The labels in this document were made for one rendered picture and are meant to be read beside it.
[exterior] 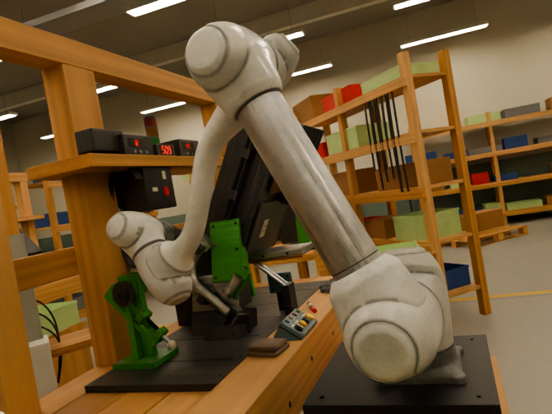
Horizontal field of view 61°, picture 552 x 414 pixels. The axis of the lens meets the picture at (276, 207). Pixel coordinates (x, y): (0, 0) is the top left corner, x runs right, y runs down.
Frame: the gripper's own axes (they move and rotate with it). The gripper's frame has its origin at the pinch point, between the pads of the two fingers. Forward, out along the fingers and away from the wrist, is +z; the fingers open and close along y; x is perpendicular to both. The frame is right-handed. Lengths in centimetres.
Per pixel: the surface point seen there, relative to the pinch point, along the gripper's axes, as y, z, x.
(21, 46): 55, -52, -21
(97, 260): 14.2, -21.1, 20.8
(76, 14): 321, 143, -30
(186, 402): -43, -35, 20
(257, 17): 507, 569, -212
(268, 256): -16.2, 16.5, -9.0
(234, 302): -20.5, 6.5, 8.3
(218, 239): -2.4, 4.3, -4.3
